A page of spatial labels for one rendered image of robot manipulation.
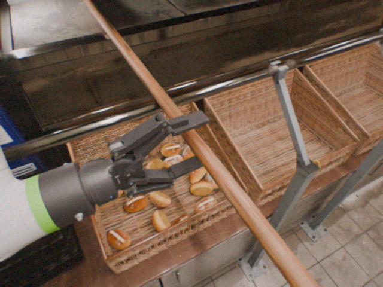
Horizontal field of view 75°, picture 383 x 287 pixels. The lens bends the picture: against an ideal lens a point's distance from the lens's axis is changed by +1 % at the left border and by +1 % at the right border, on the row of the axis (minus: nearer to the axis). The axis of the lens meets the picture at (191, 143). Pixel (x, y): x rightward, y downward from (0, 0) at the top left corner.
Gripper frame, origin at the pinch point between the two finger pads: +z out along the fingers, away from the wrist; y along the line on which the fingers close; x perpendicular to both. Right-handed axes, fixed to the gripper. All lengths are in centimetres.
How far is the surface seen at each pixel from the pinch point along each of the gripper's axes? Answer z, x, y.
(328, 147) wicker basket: 85, -13, 61
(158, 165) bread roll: 3, -40, 57
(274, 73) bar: 34.0, -15.7, 3.8
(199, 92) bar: 10.1, -16.6, 2.7
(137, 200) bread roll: -11, -27, 55
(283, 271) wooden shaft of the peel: -0.7, 25.1, 0.2
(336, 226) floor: 98, 12, 120
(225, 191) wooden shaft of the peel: -0.9, 11.6, 0.0
